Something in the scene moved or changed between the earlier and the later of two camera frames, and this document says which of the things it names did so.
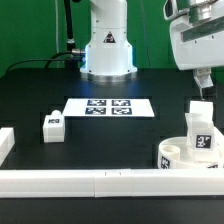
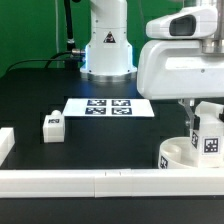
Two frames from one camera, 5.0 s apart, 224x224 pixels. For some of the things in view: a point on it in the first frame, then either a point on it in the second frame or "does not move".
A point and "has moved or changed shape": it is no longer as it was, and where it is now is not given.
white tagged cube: [201, 134] has moved or changed shape
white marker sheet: [108, 107] does not move
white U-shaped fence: [105, 182] does not move
